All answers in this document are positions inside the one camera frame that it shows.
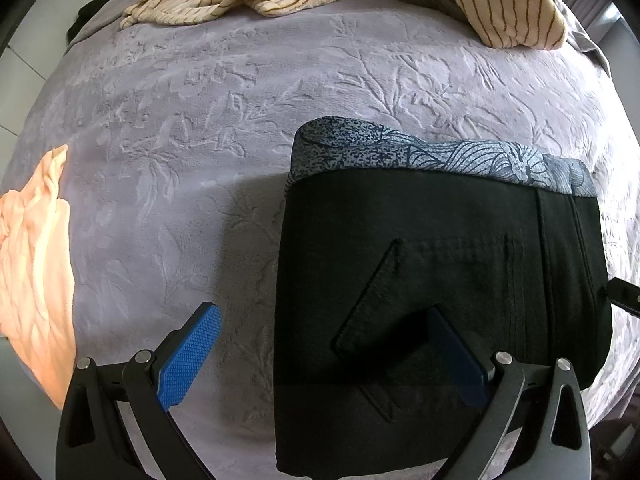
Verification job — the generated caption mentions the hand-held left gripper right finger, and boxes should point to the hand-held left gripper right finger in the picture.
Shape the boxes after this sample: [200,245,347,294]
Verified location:
[425,306,593,480]

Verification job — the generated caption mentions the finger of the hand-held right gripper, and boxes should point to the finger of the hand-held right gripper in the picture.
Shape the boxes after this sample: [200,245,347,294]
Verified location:
[606,277,640,318]

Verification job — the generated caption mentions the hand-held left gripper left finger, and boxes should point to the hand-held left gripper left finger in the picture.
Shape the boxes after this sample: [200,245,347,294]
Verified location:
[55,302,223,480]

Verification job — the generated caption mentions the black pants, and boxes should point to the black pants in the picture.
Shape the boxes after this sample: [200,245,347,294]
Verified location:
[274,116,614,479]

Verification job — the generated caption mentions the orange cloth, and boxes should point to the orange cloth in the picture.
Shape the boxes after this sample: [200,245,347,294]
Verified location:
[0,144,77,411]

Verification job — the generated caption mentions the lilac embossed blanket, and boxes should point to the lilac embossed blanket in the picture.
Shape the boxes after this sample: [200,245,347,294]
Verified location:
[0,0,640,480]

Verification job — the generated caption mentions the dark cloth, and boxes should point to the dark cloth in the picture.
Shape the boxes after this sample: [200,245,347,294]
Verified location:
[67,0,116,41]

